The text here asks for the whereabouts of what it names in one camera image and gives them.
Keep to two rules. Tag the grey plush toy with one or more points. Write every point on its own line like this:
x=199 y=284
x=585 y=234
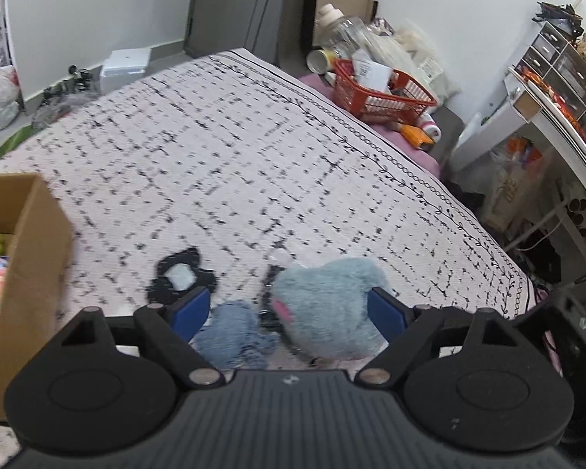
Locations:
x=324 y=303

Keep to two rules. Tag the green cloth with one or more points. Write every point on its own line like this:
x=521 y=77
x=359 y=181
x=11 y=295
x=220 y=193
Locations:
x=12 y=144

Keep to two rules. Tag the blue denim plush toy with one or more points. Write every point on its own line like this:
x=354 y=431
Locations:
x=234 y=334

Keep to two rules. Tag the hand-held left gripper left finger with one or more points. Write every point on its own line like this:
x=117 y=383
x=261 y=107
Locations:
x=191 y=308

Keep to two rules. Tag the white plastic bag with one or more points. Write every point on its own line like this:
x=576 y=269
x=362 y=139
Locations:
x=0 y=83

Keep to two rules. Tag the cardboard box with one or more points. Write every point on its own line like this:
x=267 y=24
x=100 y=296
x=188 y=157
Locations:
x=27 y=273

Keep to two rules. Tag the white desk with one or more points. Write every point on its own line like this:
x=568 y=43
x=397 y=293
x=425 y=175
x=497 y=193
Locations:
x=561 y=127

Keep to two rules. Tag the grey cabinet door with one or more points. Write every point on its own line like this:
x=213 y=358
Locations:
x=244 y=5

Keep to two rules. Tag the pink bed sheet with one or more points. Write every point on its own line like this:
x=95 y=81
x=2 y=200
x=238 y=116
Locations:
x=422 y=159

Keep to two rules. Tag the black and white printed blanket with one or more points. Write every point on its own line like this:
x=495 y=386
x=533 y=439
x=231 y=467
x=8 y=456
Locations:
x=254 y=156

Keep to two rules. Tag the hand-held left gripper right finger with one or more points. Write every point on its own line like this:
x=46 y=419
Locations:
x=385 y=310

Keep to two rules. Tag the beige paper bag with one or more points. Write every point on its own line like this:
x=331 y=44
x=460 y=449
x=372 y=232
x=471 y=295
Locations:
x=508 y=195

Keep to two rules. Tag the grey plastic bag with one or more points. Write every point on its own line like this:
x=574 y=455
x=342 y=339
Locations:
x=61 y=110

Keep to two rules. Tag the yellow and white can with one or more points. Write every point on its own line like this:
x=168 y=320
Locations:
x=318 y=61

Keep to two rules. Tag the grey drawer organizer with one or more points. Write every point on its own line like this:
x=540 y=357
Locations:
x=559 y=58

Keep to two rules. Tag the pile of white bags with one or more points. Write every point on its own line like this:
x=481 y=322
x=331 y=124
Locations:
x=415 y=53

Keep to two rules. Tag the black and white plush toy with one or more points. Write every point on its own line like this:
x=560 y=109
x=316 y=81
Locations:
x=180 y=276

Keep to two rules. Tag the white flat box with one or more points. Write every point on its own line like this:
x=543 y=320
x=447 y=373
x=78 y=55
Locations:
x=124 y=66

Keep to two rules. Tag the white bottle with pink cap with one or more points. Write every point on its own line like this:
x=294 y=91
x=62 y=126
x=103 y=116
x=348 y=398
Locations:
x=430 y=126

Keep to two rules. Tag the red plastic basket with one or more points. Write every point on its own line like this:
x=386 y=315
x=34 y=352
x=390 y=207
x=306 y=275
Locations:
x=371 y=102

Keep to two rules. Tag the black gadget pile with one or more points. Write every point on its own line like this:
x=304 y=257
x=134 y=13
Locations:
x=80 y=78

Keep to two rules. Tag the clear plastic bottle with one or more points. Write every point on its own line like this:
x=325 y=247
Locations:
x=344 y=29

